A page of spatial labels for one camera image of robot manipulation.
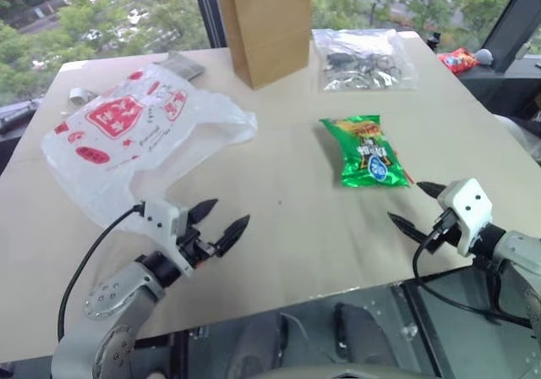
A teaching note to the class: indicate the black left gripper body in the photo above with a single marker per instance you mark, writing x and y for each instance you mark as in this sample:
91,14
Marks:
197,245

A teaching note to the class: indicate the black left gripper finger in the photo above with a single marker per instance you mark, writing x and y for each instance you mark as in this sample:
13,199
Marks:
203,210
233,233

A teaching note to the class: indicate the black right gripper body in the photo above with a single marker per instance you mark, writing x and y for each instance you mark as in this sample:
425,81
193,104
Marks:
444,231

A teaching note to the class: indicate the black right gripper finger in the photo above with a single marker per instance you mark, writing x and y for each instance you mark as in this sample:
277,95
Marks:
406,227
429,188

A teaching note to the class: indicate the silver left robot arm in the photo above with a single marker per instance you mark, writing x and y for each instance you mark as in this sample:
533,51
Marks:
110,303

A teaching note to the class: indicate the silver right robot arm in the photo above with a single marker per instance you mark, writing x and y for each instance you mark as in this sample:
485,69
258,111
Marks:
514,269

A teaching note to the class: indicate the green snack packet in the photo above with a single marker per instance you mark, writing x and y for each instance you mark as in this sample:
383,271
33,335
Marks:
368,150

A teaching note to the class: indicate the white red-printed plastic bag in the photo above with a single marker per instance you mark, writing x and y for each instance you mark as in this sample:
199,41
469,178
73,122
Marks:
139,138

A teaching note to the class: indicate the red snack packet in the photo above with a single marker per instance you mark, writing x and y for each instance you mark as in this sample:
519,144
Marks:
457,59

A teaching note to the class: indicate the grey round object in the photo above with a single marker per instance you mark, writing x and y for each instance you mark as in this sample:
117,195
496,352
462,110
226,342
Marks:
486,56

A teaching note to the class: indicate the clear bag with black parts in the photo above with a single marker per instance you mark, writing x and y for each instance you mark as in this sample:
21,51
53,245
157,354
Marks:
363,61

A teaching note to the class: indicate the grey folded plastic packet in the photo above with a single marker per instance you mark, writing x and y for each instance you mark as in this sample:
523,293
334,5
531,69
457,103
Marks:
182,64

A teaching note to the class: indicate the brown paper bag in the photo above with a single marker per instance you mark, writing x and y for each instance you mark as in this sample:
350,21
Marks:
267,25

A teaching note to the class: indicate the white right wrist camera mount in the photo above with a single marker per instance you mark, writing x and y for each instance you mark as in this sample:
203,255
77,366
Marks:
467,214

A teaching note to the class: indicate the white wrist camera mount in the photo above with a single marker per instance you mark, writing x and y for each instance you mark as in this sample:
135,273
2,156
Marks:
167,223
467,214

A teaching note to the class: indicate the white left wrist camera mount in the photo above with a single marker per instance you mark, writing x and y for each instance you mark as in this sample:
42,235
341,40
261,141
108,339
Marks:
167,223

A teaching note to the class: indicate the black slanted window frame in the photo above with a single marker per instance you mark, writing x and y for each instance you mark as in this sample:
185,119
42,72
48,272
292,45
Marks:
509,19

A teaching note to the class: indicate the black window frame post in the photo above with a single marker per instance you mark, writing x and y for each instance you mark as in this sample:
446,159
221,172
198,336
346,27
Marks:
206,9

